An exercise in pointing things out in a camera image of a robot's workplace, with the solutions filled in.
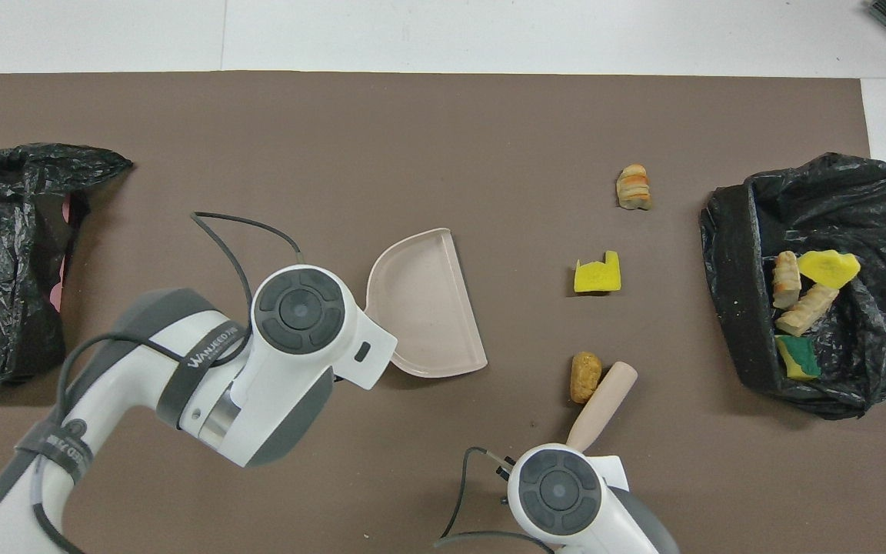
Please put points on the orange striped croissant piece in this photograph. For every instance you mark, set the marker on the orange striped croissant piece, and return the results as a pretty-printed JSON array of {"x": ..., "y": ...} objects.
[
  {"x": 787, "y": 278},
  {"x": 633, "y": 187}
]

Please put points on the large yellow sponge piece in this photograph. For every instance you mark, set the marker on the large yellow sponge piece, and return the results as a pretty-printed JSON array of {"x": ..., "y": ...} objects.
[{"x": 827, "y": 267}]

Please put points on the yellow green sponge piece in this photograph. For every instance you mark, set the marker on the yellow green sponge piece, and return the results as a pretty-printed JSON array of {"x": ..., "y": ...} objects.
[{"x": 797, "y": 358}]

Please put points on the brown table mat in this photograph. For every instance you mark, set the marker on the brown table mat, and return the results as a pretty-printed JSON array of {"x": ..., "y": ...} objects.
[{"x": 412, "y": 115}]

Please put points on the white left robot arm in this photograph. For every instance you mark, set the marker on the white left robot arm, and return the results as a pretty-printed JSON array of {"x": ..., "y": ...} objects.
[{"x": 297, "y": 362}]

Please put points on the beige plastic dustpan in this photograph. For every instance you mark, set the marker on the beige plastic dustpan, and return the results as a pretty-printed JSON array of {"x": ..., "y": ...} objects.
[{"x": 428, "y": 308}]

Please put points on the pale bread piece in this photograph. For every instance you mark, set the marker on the pale bread piece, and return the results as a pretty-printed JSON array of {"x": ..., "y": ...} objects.
[{"x": 807, "y": 309}]

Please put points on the brown bread roll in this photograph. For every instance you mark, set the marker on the brown bread roll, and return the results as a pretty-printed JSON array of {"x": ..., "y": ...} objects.
[{"x": 585, "y": 377}]

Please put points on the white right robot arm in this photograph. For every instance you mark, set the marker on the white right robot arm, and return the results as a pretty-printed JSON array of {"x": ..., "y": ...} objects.
[{"x": 558, "y": 492}]

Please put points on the black-bagged pink trash bin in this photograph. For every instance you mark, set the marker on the black-bagged pink trash bin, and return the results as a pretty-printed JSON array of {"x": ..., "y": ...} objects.
[{"x": 4, "y": 192}]

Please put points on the notched yellow sponge piece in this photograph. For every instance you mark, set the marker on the notched yellow sponge piece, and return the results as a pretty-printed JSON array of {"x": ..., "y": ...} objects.
[{"x": 597, "y": 277}]

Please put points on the beige hand brush black bristles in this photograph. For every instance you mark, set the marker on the beige hand brush black bristles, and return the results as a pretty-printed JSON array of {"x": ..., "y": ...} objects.
[{"x": 604, "y": 400}]

